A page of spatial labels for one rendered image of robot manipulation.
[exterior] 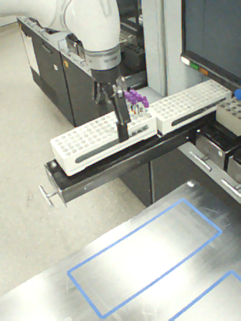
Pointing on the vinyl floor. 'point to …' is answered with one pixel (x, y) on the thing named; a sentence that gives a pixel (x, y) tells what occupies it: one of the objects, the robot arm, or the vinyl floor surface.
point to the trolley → (145, 269)
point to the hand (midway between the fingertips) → (112, 125)
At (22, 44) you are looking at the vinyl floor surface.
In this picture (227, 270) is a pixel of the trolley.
